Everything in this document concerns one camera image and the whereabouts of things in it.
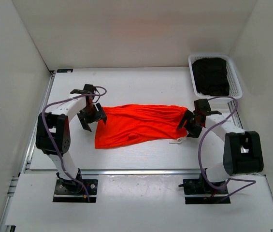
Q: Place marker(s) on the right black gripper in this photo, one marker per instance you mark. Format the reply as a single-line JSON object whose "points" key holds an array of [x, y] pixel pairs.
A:
{"points": [[193, 133]]}

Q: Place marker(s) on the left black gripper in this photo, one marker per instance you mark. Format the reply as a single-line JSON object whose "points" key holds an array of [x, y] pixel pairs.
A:
{"points": [[99, 114]]}

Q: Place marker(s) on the orange shorts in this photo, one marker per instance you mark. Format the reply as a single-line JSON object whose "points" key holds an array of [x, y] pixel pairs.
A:
{"points": [[132, 124]]}

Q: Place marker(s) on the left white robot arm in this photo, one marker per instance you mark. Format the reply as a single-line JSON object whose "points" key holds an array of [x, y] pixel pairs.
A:
{"points": [[53, 135]]}

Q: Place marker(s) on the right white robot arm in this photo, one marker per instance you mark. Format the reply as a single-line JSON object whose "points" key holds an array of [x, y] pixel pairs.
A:
{"points": [[242, 152]]}

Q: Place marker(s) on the black shorts in basket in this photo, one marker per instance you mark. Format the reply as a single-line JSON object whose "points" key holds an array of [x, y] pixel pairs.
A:
{"points": [[210, 75]]}

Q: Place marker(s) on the white plastic basket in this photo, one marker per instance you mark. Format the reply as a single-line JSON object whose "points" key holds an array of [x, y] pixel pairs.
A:
{"points": [[235, 88]]}

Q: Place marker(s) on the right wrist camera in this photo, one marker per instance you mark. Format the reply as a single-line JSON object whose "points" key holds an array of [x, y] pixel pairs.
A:
{"points": [[202, 107]]}

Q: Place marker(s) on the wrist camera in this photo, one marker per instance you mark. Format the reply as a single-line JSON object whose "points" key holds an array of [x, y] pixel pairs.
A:
{"points": [[202, 107], [88, 89]]}

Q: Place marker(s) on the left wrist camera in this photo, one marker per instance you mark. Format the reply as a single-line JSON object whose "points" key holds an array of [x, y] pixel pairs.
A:
{"points": [[88, 89]]}

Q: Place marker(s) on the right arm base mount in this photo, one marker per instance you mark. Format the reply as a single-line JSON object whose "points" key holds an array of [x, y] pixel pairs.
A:
{"points": [[197, 191]]}

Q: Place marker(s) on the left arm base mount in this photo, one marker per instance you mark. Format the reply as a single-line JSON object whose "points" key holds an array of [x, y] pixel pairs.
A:
{"points": [[74, 193]]}

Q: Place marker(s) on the aluminium frame rail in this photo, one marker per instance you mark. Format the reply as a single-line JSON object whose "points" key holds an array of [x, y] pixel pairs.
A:
{"points": [[118, 171]]}

